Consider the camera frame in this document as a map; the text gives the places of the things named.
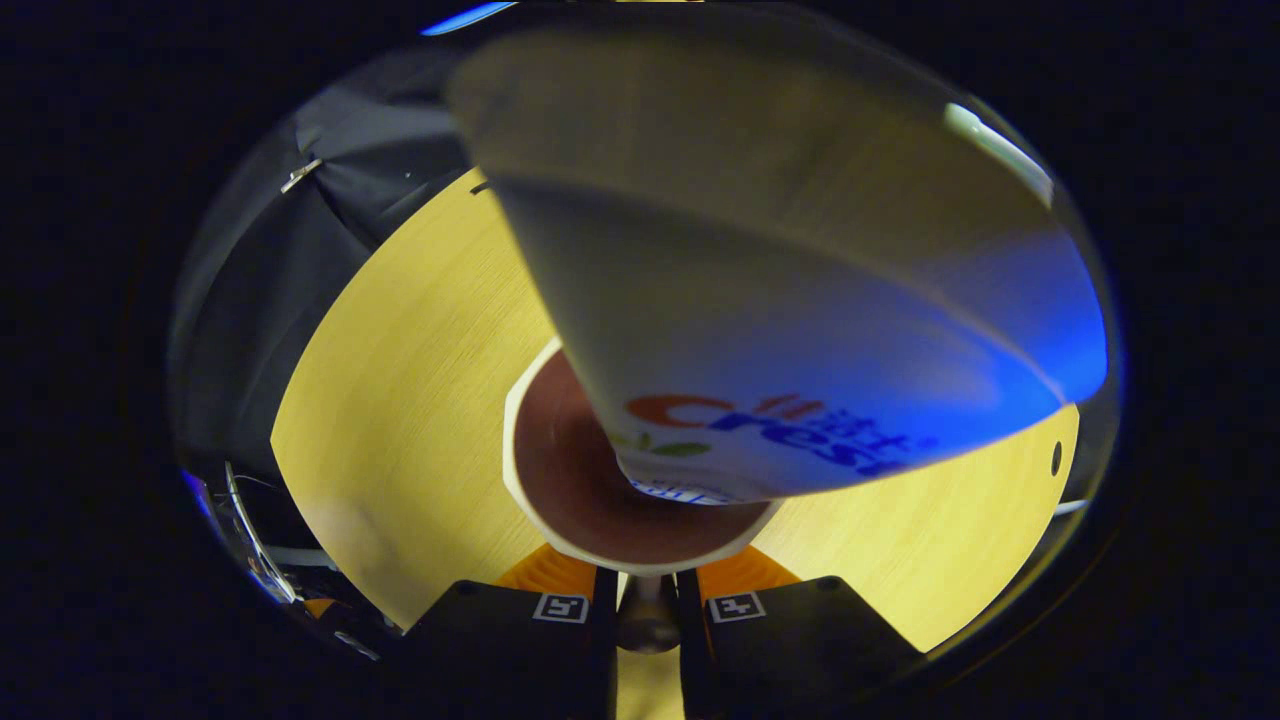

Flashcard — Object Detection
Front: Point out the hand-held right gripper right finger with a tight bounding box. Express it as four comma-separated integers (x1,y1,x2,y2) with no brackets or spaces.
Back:
677,545,926,717

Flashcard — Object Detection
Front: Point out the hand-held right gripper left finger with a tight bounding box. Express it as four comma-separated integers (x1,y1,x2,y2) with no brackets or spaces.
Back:
400,543,619,717

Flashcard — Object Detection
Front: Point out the beige cup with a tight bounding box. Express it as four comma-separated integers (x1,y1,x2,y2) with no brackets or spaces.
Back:
503,338,783,578

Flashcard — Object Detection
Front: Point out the white toothpaste tube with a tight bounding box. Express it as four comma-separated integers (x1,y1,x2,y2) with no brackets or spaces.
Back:
445,20,1109,656

